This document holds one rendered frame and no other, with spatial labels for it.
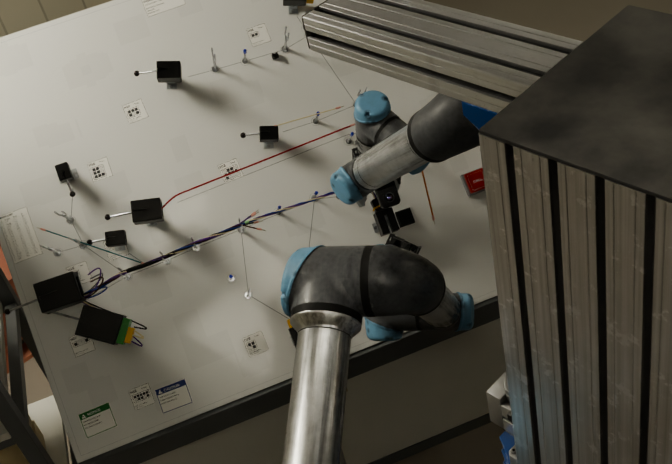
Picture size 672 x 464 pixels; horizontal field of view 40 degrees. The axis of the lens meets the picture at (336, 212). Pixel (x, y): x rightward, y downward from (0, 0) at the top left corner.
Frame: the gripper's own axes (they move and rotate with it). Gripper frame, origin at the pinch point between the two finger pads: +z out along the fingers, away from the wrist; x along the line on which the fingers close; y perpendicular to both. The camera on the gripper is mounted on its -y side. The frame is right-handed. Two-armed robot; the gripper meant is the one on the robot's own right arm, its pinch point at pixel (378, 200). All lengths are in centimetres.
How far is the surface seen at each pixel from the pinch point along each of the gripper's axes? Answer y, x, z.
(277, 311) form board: -12.1, 31.0, 13.3
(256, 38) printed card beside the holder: 47, 14, -14
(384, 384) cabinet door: -29.6, 10.7, 38.3
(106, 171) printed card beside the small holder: 29, 59, -6
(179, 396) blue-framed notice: -22, 59, 18
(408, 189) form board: 3.8, -9.4, 6.0
